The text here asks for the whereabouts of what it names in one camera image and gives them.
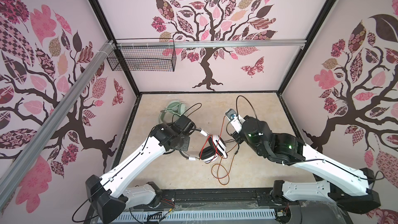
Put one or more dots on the black wire mesh basket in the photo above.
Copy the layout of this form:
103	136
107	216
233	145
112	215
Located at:
143	54

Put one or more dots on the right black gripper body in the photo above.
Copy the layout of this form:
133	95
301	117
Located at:
241	137

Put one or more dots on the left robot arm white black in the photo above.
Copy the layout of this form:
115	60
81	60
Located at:
110	194

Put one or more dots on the white slotted cable duct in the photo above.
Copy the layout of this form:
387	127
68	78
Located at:
195	216

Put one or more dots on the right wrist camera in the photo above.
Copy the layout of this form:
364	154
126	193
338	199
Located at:
235	120

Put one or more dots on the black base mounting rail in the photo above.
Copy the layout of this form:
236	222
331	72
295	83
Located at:
217	197

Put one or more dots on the aluminium rail wall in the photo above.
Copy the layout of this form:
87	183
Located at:
214	44
19	168

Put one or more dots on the mint green headphones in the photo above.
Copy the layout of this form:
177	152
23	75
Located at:
175	107

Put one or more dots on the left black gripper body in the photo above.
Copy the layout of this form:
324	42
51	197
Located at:
183	144

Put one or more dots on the white black headphones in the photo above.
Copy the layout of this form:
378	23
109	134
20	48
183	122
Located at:
213	148

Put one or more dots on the aluminium rail left wall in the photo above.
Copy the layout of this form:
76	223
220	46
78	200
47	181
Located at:
19	168

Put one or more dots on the aluminium rail back wall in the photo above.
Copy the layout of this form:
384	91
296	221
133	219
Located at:
214	44

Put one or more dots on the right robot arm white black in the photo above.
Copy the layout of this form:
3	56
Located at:
350	189

